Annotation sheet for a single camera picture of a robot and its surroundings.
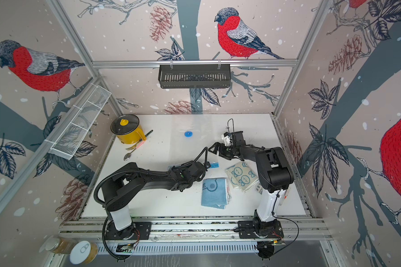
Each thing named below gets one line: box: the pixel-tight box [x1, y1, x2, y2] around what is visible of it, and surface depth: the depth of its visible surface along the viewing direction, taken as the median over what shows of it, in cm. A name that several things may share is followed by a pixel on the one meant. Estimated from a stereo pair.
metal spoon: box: [123, 147, 137, 162], surface depth 102 cm
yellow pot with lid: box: [110, 114, 147, 145], surface depth 103 cm
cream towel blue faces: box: [225, 161, 259, 193], surface depth 90 cm
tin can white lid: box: [69, 240, 99, 266], surface depth 66 cm
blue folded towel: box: [201, 178, 232, 210], surface depth 85 cm
